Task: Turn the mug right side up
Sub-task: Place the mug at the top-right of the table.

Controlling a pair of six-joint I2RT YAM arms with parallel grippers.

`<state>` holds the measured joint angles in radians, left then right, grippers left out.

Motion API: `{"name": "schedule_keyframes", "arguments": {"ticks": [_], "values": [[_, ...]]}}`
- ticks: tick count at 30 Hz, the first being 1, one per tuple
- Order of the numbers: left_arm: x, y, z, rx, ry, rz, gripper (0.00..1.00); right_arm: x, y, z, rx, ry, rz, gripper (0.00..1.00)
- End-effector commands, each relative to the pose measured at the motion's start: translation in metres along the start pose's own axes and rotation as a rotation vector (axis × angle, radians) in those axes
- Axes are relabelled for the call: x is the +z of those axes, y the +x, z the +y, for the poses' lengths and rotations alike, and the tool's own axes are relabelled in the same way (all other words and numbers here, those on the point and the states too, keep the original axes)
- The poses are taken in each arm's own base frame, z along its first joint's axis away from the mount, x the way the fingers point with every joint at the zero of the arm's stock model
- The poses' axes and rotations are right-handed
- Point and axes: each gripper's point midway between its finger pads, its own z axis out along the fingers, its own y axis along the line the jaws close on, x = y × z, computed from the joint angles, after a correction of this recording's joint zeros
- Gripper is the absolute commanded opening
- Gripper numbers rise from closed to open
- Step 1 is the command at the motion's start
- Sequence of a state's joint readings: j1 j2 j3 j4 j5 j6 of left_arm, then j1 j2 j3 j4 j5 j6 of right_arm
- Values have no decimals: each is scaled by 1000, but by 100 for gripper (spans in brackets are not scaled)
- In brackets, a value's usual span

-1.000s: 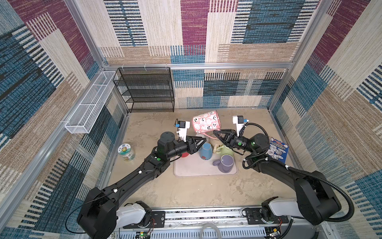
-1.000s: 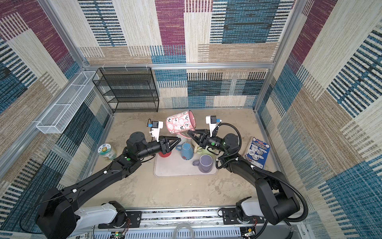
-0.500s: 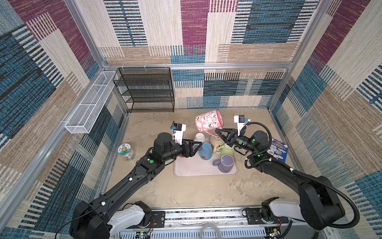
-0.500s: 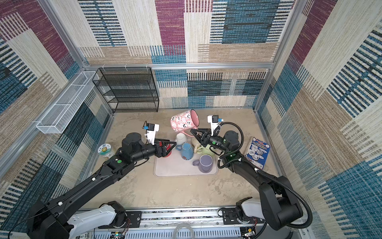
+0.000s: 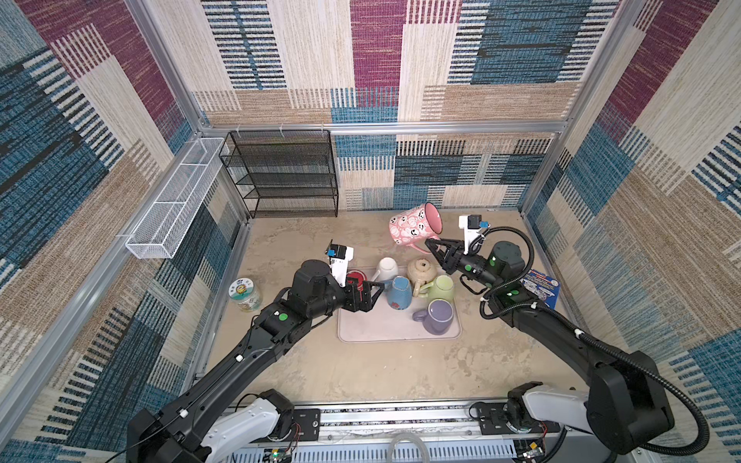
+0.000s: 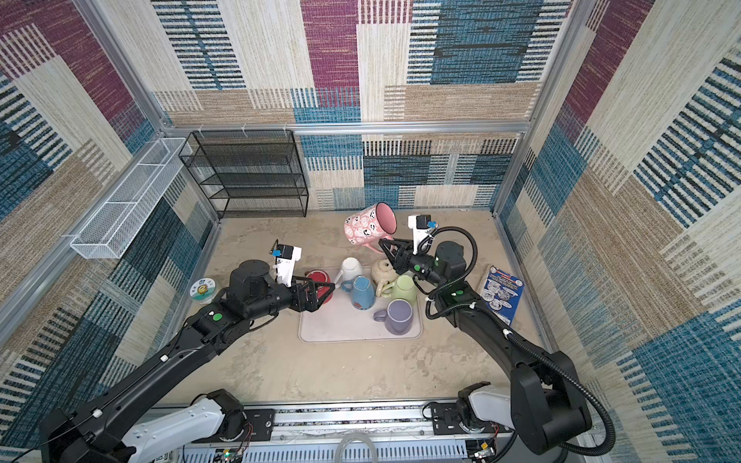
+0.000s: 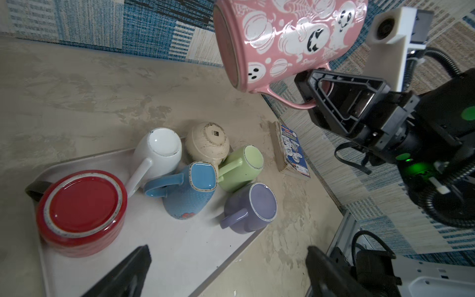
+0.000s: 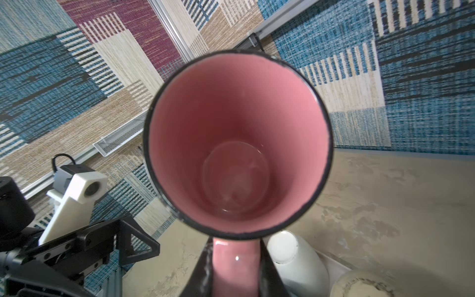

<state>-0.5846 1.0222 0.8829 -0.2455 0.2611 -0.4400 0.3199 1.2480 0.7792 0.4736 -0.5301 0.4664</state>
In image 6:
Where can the green mug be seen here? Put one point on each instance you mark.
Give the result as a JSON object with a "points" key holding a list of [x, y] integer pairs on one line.
{"points": [[401, 288]]}

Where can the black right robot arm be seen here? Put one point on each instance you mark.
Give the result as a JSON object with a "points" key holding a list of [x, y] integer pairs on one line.
{"points": [[548, 405]]}

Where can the white mug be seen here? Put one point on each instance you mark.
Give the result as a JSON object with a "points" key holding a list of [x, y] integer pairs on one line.
{"points": [[350, 269]]}

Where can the pink patterned mug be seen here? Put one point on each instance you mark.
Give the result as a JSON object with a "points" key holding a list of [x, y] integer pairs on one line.
{"points": [[368, 226]]}

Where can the red mug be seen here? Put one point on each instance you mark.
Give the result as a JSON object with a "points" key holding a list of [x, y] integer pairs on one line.
{"points": [[321, 277]]}

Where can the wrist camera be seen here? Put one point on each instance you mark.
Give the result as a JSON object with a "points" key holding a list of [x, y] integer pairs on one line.
{"points": [[423, 228], [286, 256]]}

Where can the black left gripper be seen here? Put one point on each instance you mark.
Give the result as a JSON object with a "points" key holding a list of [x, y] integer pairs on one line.
{"points": [[312, 305]]}

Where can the blue polka dot mug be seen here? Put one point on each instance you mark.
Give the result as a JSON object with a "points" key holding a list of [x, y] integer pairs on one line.
{"points": [[362, 292]]}

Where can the purple mug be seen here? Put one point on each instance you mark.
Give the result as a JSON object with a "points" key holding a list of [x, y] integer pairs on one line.
{"points": [[397, 317]]}

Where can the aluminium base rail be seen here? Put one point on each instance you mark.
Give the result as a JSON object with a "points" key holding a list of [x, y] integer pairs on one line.
{"points": [[357, 431]]}

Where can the beige ceramic teapot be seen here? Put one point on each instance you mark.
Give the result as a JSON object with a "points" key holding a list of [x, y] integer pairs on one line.
{"points": [[383, 272]]}

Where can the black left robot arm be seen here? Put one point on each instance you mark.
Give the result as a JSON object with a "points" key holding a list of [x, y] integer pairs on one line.
{"points": [[95, 431]]}

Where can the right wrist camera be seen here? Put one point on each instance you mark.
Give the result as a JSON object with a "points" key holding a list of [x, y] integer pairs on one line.
{"points": [[423, 228]]}

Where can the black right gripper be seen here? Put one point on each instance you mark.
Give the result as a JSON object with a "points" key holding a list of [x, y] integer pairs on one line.
{"points": [[406, 259]]}

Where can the white plastic tray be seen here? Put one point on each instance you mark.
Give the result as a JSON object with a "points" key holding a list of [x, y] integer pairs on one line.
{"points": [[338, 320]]}

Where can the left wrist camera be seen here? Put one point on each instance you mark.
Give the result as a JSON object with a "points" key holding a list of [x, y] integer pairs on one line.
{"points": [[286, 256]]}

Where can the white wire mesh basket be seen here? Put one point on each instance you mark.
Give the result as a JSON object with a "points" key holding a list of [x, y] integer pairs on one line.
{"points": [[111, 230]]}

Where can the small labelled jar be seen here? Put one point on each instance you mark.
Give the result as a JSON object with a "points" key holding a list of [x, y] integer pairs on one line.
{"points": [[203, 291]]}

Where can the black wire mesh shelf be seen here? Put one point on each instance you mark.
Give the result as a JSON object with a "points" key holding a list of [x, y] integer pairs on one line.
{"points": [[248, 173]]}

